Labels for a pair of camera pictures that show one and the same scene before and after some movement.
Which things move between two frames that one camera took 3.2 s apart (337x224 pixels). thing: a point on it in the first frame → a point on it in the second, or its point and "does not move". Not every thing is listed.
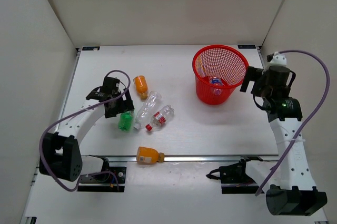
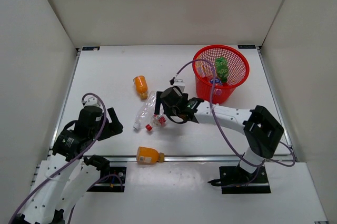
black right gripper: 254,74 → 167,111
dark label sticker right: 246,46 does not move
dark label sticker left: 90,48 does not move
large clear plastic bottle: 145,113 does not move
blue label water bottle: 216,83 does not move
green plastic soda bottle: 125,121 → 221,65
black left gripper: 126,105 → 112,128
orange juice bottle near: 149,155 does not move
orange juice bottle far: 141,86 does not move
